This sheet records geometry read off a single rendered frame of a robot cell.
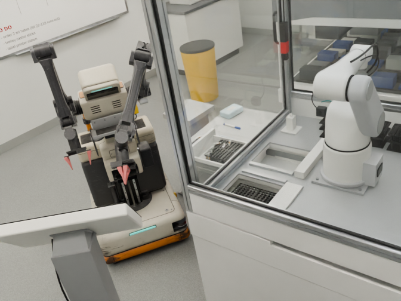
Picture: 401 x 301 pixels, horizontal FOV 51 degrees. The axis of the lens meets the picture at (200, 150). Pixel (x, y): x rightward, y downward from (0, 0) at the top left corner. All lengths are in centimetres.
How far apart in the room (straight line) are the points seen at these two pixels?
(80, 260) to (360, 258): 103
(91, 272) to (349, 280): 98
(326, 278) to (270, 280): 29
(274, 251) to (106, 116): 131
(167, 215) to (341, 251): 164
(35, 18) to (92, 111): 273
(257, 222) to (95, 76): 127
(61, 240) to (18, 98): 352
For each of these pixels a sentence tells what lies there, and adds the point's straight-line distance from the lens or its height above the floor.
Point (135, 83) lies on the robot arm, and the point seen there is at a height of 142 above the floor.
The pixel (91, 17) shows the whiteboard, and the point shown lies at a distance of 550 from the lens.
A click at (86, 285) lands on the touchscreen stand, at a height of 84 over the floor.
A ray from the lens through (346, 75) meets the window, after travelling 122.
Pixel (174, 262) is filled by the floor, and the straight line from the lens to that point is 303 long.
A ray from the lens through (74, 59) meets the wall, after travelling 543.
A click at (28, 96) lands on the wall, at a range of 521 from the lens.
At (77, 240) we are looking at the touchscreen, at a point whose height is 105.
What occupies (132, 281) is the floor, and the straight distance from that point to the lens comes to 300.
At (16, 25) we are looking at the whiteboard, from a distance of 505.
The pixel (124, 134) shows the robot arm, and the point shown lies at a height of 130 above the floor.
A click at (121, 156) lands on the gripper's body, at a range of 188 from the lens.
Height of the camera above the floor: 212
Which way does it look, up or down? 31 degrees down
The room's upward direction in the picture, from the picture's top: 10 degrees counter-clockwise
